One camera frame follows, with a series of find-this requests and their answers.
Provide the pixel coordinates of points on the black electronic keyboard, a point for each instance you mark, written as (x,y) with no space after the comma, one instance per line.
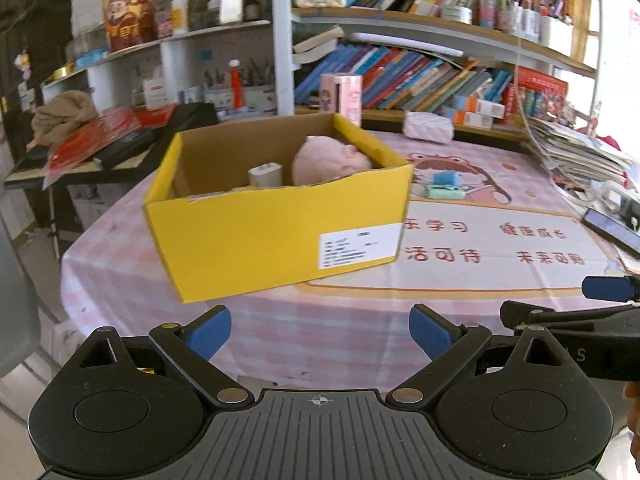
(129,159)

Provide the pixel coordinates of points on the beige cloth bundle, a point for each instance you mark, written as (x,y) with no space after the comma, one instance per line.
(60,117)

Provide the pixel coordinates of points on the fortune god paper bag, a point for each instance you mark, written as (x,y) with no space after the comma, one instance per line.
(128,23)

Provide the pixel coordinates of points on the black smartphone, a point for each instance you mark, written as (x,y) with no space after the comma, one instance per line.
(612,230)

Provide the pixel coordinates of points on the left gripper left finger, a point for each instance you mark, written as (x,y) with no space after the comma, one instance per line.
(188,349)

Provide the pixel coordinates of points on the white pen holder box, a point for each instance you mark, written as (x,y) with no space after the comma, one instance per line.
(556,35)

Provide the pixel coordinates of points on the red boxed book set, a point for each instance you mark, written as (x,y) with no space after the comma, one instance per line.
(531,81)

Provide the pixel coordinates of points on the orange white box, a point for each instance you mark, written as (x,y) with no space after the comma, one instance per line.
(480,106)
(470,119)

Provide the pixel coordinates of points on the white charger block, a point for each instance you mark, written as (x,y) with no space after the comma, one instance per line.
(268,175)

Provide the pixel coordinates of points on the orange white box lower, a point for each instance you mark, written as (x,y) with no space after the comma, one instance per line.
(470,119)

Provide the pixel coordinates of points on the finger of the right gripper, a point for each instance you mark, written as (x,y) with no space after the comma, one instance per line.
(612,288)

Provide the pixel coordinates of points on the pink cartoon table mat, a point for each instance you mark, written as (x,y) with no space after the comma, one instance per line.
(319,280)

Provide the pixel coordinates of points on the row of leaning books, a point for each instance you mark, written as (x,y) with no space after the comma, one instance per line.
(403,79)

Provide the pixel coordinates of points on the stack of papers and notebooks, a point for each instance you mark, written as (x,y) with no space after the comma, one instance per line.
(579,158)

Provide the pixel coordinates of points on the yellow cardboard box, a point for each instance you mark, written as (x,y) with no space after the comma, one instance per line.
(218,236)

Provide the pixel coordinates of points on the pink plush pig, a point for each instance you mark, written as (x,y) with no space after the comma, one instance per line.
(322,159)

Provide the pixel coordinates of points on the white quilted pouch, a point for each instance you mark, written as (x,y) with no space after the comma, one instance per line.
(428,127)

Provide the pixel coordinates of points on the orange white box upper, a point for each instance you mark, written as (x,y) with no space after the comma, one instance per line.
(480,106)

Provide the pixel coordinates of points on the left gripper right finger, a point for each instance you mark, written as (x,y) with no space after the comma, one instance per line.
(453,351)

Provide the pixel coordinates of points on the white power strip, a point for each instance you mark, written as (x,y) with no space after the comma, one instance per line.
(619,200)

